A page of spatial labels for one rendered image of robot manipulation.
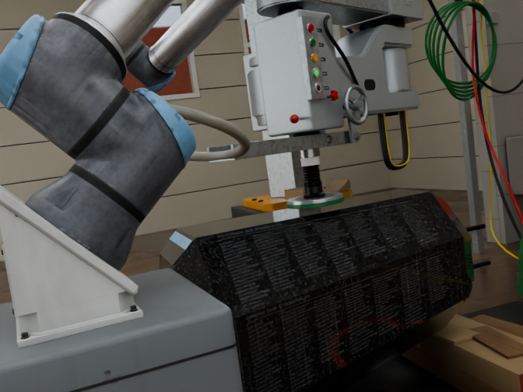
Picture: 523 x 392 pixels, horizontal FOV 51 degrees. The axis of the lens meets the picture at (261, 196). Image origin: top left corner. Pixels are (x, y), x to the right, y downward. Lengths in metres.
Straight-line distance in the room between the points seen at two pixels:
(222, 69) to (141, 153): 7.68
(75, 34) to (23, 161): 7.05
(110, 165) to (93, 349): 0.29
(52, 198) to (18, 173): 7.06
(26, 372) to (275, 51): 1.49
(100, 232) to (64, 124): 0.18
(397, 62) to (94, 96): 1.83
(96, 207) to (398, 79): 1.87
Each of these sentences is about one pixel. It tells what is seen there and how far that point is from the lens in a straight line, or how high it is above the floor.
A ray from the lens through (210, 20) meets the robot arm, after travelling 1.44.
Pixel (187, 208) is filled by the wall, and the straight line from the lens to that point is 8.28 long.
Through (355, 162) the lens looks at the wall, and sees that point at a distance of 9.47.
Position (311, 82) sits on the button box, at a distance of 1.93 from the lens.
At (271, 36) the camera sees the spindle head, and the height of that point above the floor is 1.46.
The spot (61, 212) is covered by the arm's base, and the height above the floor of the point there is 1.02.
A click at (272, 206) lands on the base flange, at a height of 0.77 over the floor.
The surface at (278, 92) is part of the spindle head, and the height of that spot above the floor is 1.26.
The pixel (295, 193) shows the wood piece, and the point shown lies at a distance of 2.73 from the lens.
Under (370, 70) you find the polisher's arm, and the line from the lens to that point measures 2.32.
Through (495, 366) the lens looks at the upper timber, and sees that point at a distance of 2.20.
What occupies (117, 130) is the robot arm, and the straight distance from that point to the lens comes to 0.91.
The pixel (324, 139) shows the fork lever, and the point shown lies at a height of 1.07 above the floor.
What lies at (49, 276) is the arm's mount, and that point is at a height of 0.94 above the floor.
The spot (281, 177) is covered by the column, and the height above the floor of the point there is 0.89.
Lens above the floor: 1.09
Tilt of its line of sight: 6 degrees down
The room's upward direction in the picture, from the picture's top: 8 degrees counter-clockwise
